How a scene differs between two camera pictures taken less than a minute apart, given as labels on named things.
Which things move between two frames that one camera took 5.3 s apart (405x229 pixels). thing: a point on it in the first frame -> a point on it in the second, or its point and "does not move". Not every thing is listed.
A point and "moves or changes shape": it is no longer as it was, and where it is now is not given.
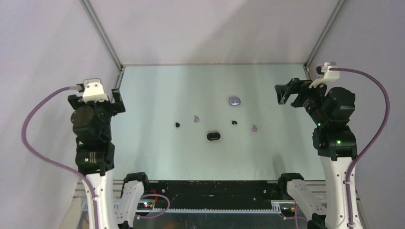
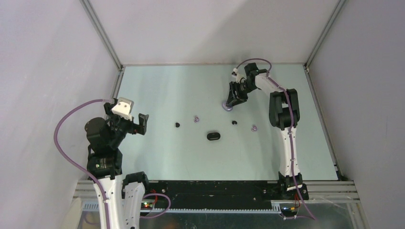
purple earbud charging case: [234, 101] moves or changes shape
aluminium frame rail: [88, 6] does not move
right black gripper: [296, 86] -> [234, 87]
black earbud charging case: [213, 136] does not move
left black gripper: [76, 100] -> [133, 127]
